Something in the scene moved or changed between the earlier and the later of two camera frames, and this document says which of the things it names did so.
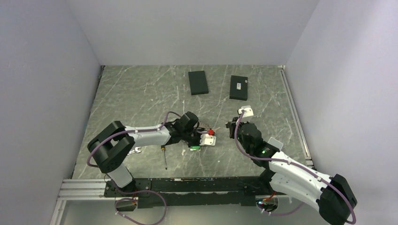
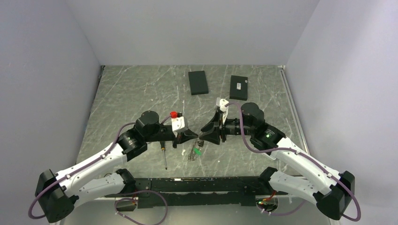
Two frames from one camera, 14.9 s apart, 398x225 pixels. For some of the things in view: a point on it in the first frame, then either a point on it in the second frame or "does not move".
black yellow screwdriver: (163, 147) does not move
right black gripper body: (239, 134) → (232, 126)
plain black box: (198, 82) does not move
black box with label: (238, 88) does not move
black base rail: (190, 192) does not move
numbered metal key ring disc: (203, 124) → (192, 156)
